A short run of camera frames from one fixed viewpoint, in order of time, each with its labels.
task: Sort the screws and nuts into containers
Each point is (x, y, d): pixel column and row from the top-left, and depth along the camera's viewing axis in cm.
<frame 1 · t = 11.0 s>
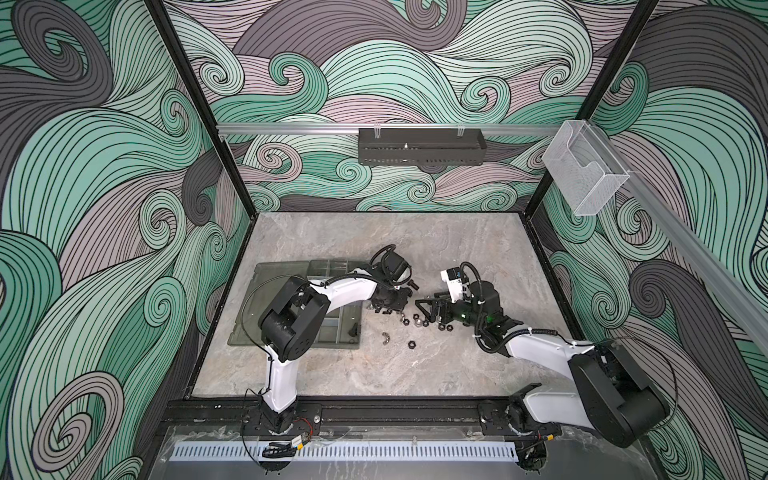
left hand: (403, 301, 92), fingers open
right hand: (426, 299, 85), fingers open
silver wing nut: (387, 340, 87), on the table
black hex nut: (411, 344, 87), on the table

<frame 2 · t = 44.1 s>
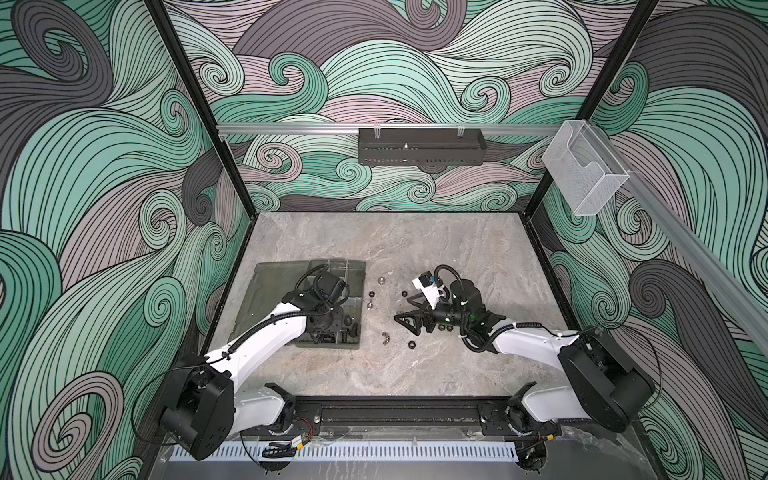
left hand: (334, 318, 84), fingers closed
right hand: (403, 310, 81), fingers open
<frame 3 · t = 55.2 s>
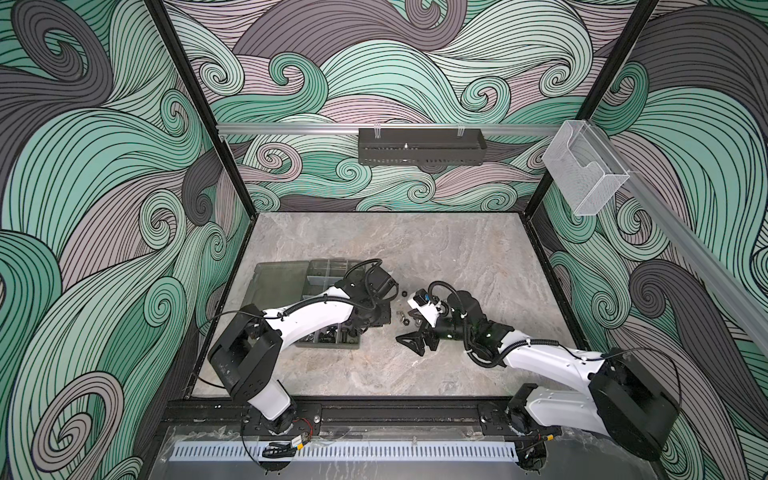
left hand: (385, 316, 84), fingers closed
right hand: (405, 326, 79), fingers open
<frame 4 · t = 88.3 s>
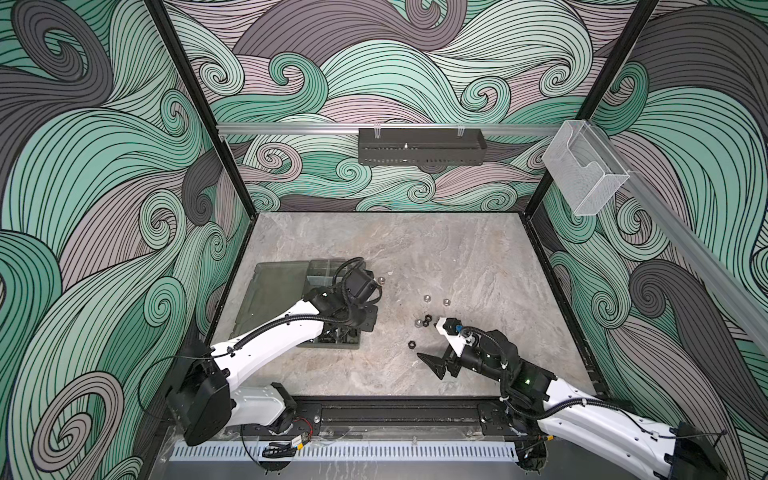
left hand: (373, 316, 80), fingers open
right hand: (429, 340, 76), fingers open
